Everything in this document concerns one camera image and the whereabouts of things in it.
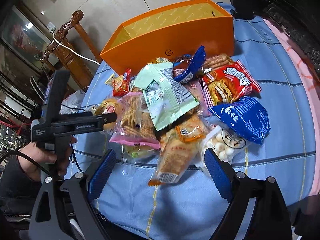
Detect light green snack bag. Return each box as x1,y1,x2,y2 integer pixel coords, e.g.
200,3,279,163
134,62,200,131

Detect pink cloth edge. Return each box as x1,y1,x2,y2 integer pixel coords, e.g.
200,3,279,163
264,18,320,196

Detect black cable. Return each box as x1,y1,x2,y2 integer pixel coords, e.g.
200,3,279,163
0,104,86,178

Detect red noodle snack bag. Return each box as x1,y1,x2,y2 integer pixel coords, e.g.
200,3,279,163
202,60,261,106

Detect small dark blue packet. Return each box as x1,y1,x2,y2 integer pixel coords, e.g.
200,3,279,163
174,46,206,83

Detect framed wall picture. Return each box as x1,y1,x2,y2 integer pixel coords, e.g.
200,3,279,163
1,6,50,72

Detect person left hand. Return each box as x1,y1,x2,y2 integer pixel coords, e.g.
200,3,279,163
17,137,77,181

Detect round bread packet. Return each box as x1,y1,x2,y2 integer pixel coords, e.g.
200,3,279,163
93,98,122,133

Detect brown wooden chair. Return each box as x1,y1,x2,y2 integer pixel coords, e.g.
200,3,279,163
41,10,103,91

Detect white power cable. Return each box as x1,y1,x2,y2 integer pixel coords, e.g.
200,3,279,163
48,27,101,67

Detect red biscuit packet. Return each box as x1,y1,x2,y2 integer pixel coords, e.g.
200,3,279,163
105,68,131,97

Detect pink noodle snack bag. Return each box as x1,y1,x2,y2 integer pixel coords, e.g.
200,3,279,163
110,92,160,150

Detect clear bag white balls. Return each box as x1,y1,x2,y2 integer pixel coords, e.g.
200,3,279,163
200,125,251,164

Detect orange rice cracker packet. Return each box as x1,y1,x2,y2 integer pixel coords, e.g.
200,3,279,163
148,114,209,186

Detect blue snack bag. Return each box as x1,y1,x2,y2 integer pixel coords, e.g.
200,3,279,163
209,96,271,145

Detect white plastic bag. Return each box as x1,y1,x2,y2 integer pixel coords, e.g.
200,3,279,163
60,90,86,114

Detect orange cardboard box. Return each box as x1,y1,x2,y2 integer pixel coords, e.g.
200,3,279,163
100,0,234,75

